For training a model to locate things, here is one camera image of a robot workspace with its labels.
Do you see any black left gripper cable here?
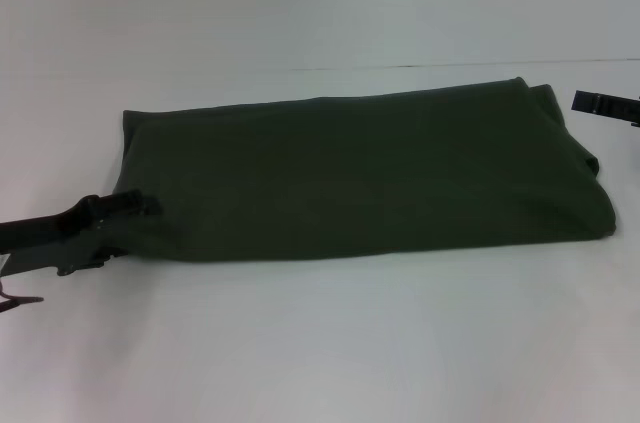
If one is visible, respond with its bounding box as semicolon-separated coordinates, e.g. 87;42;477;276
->
0;276;45;315

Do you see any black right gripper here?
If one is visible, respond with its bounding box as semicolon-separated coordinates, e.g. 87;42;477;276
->
572;89;640;128

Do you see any dark green shirt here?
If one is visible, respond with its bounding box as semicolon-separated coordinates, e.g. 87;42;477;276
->
102;76;621;264

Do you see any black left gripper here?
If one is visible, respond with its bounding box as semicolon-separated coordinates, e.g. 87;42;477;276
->
0;189;162;278

